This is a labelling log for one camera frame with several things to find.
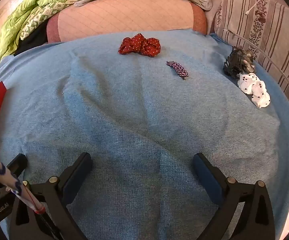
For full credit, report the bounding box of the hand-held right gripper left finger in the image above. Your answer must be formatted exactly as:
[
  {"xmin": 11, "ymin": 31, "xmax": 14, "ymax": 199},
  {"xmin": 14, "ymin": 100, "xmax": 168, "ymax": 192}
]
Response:
[{"xmin": 9, "ymin": 152, "xmax": 93, "ymax": 240}]

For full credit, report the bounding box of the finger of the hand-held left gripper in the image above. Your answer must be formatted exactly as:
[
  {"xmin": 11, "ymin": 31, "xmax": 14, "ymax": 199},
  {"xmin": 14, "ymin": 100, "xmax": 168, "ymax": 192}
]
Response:
[{"xmin": 6, "ymin": 153, "xmax": 28, "ymax": 183}]

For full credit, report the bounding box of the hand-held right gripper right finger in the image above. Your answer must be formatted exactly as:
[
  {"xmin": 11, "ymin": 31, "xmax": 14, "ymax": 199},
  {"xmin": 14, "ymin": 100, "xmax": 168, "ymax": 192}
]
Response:
[{"xmin": 192, "ymin": 152, "xmax": 276, "ymax": 240}]

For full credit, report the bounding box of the blue blanket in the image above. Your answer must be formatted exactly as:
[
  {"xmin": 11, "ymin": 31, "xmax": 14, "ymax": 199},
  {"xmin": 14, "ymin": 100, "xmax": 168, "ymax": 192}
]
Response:
[{"xmin": 0, "ymin": 29, "xmax": 289, "ymax": 240}]

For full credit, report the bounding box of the white polka dot scrunchie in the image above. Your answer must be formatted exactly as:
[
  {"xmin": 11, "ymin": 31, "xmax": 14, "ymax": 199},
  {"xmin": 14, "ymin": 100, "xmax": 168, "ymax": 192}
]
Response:
[{"xmin": 237, "ymin": 73, "xmax": 271, "ymax": 109}]

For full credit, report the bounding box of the purple rhinestone hair clip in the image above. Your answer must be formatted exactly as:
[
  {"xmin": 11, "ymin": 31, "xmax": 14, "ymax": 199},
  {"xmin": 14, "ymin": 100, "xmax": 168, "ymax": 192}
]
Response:
[{"xmin": 166, "ymin": 60, "xmax": 189, "ymax": 80}]

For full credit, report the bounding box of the dark claw hair clip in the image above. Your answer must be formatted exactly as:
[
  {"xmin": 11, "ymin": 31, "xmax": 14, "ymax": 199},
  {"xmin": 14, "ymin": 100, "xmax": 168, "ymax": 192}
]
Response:
[{"xmin": 223, "ymin": 46, "xmax": 256, "ymax": 78}]

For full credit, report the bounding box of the black cloth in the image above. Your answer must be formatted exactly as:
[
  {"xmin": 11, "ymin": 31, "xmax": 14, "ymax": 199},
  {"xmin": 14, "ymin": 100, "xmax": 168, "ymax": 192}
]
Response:
[{"xmin": 14, "ymin": 22, "xmax": 50, "ymax": 55}]

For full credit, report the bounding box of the red polka dot scrunchie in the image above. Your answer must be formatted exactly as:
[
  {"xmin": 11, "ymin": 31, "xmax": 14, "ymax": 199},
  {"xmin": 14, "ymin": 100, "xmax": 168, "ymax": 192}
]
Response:
[{"xmin": 118, "ymin": 33, "xmax": 161, "ymax": 57}]

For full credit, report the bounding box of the green patterned quilt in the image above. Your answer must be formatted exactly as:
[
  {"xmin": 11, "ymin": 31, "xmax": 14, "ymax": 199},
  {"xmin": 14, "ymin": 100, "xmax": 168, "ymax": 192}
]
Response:
[{"xmin": 0, "ymin": 0, "xmax": 102, "ymax": 63}]

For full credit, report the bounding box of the wooden headboard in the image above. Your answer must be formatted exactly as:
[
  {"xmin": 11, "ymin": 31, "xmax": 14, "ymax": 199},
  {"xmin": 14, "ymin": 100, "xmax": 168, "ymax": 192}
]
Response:
[{"xmin": 0, "ymin": 0, "xmax": 60, "ymax": 63}]

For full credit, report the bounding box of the striped floral pillow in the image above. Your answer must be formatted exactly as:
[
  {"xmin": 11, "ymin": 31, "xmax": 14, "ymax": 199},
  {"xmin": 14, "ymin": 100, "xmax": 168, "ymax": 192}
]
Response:
[{"xmin": 214, "ymin": 0, "xmax": 289, "ymax": 120}]

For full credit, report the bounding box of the pink quilted mattress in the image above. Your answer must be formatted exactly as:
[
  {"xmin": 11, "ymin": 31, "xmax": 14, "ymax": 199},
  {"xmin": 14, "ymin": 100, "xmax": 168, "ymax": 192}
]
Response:
[{"xmin": 46, "ymin": 0, "xmax": 207, "ymax": 43}]

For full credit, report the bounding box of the short white cable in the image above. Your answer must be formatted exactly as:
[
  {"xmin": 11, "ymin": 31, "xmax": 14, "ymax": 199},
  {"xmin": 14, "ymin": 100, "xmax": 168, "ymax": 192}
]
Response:
[{"xmin": 246, "ymin": 0, "xmax": 266, "ymax": 15}]

